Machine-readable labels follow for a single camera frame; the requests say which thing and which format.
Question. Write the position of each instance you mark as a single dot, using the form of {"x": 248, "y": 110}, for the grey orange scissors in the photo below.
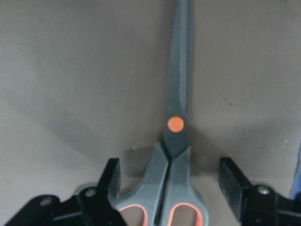
{"x": 166, "y": 183}

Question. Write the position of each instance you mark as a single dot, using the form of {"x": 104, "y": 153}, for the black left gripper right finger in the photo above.
{"x": 255, "y": 204}

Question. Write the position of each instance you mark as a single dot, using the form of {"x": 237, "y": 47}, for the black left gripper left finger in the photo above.
{"x": 91, "y": 206}

